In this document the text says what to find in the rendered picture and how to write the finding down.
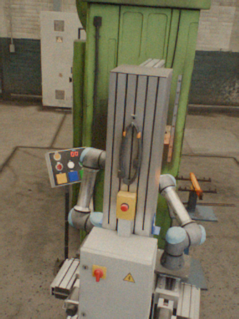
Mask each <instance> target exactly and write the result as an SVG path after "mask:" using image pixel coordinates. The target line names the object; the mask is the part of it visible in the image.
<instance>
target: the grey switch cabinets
mask: <svg viewBox="0 0 239 319"><path fill-rule="evenodd" d="M39 12H40V16H39V19H40V39H41V68H42V96H43V99H42V101H43V110H58V111H70V107H72V99H71V96H72V83H71V82H70V83H69V77H70V78H72V74H71V67H72V61H73V40H74V39H78V28H79V27H82V24H81V22H80V20H79V17H78V14H75V13H74V12H55V11H39ZM80 39H81V40H86V32H85V31H84V30H80Z"/></svg>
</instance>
